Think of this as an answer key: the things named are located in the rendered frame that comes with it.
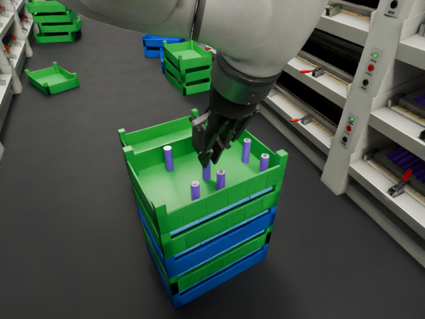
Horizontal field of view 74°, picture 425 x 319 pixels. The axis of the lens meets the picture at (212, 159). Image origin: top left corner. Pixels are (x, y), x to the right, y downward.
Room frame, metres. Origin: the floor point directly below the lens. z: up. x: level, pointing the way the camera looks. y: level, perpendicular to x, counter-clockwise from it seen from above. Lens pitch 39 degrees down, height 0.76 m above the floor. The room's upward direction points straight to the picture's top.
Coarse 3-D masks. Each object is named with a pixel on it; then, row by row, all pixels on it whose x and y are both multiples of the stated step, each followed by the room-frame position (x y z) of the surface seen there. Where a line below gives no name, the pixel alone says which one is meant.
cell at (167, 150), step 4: (164, 148) 0.50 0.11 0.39; (168, 148) 0.50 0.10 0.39; (164, 152) 0.50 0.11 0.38; (168, 152) 0.49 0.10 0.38; (164, 156) 0.50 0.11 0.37; (168, 156) 0.49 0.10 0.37; (172, 156) 0.50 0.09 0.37; (168, 160) 0.49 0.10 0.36; (172, 160) 0.50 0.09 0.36; (168, 164) 0.49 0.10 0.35; (172, 164) 0.50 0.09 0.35; (168, 168) 0.49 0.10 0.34; (172, 168) 0.50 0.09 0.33
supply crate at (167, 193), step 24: (168, 144) 0.54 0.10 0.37; (240, 144) 0.60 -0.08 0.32; (144, 168) 0.51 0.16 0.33; (192, 168) 0.51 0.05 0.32; (216, 168) 0.51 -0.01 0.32; (240, 168) 0.51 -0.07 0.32; (144, 192) 0.38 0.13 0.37; (168, 192) 0.43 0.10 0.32; (216, 192) 0.38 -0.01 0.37; (240, 192) 0.41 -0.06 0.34; (168, 216) 0.33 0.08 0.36; (192, 216) 0.35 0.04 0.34
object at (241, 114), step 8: (216, 96) 0.37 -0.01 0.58; (216, 104) 0.37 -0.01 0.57; (224, 104) 0.36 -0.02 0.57; (232, 104) 0.35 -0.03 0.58; (240, 104) 0.35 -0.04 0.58; (256, 104) 0.37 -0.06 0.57; (216, 112) 0.37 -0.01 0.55; (224, 112) 0.36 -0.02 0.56; (232, 112) 0.36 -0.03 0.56; (240, 112) 0.36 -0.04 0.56; (248, 112) 0.36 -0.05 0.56; (208, 120) 0.38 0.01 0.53; (216, 120) 0.39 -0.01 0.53; (232, 120) 0.41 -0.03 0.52
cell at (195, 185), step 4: (196, 180) 0.40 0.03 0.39; (192, 184) 0.39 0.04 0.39; (196, 184) 0.39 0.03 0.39; (192, 188) 0.38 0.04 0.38; (196, 188) 0.38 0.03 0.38; (192, 192) 0.38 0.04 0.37; (196, 192) 0.38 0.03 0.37; (192, 196) 0.38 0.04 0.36; (196, 196) 0.38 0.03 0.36; (192, 200) 0.38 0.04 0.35
